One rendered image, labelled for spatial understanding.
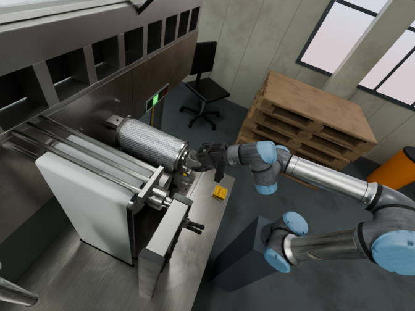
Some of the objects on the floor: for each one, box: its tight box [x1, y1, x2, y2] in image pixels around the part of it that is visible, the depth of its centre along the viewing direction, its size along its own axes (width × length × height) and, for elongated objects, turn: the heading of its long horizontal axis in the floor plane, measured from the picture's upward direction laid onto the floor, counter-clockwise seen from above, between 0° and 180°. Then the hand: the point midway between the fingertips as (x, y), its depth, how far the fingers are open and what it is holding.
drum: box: [367, 146, 415, 190], centre depth 284 cm, size 42×42×66 cm
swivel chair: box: [180, 41, 230, 131], centre depth 270 cm, size 64×64×100 cm
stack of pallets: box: [234, 70, 378, 191], centre depth 267 cm, size 131×88×91 cm
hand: (188, 164), depth 83 cm, fingers closed, pressing on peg
